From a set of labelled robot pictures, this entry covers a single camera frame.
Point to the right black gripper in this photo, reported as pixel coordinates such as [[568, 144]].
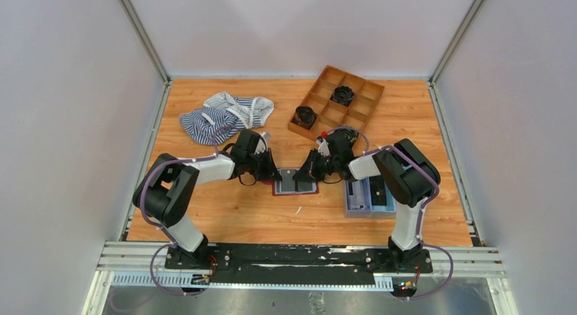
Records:
[[319, 164]]

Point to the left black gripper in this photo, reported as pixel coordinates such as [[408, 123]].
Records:
[[262, 164]]

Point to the red leather card holder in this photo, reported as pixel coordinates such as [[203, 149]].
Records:
[[272, 184]]

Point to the dark VIP credit card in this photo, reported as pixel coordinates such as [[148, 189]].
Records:
[[305, 187]]

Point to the grey VIP credit card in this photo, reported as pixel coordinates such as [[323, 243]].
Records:
[[287, 185]]

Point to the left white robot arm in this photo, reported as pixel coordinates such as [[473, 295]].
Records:
[[164, 194]]

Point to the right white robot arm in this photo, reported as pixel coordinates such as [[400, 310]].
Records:
[[408, 174]]

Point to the black yellow rolled belt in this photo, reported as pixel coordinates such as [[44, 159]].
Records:
[[350, 135]]

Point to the silver item in organizer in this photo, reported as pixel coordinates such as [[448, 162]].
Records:
[[356, 196]]

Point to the black rolled belt left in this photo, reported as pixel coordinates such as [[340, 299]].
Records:
[[304, 117]]

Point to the black item in organizer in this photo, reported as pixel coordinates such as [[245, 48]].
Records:
[[377, 190]]

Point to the striped blue white cloth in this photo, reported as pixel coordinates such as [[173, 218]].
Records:
[[223, 115]]

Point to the wooden compartment tray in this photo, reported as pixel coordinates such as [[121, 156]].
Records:
[[357, 115]]

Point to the black rolled belt top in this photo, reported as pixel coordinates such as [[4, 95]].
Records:
[[343, 95]]

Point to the blue plastic organizer box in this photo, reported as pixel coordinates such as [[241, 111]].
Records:
[[384, 212]]

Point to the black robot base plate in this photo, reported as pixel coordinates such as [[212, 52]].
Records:
[[296, 264]]

